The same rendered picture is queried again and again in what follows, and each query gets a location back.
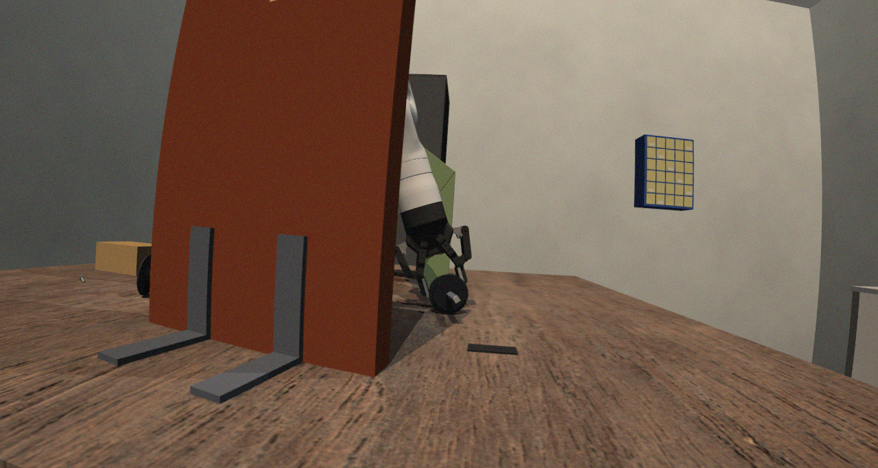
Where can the dark grey flat bar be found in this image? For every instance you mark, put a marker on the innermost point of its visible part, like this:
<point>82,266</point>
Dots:
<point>483,348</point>

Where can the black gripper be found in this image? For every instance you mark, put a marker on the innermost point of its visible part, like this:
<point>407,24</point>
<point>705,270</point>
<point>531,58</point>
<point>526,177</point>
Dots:
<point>428,233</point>

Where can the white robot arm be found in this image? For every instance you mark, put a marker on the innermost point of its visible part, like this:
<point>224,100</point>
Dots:
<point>417,184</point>

